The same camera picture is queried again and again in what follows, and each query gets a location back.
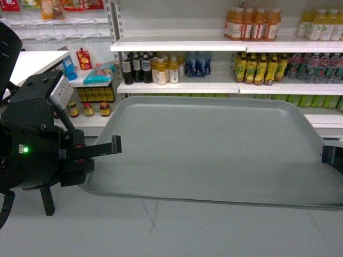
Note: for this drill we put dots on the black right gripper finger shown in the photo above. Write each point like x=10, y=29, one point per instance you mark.
x=332, y=155

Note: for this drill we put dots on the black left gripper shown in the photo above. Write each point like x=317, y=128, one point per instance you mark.
x=39, y=145

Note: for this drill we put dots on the grey rectangular serving tray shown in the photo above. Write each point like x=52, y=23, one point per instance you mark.
x=235, y=151

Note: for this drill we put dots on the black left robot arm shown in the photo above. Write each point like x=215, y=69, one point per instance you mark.
x=10, y=49

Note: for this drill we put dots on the white metal shelf unit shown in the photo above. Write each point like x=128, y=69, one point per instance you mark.
x=179, y=26

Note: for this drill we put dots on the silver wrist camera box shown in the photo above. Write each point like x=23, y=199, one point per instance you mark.
x=61, y=93

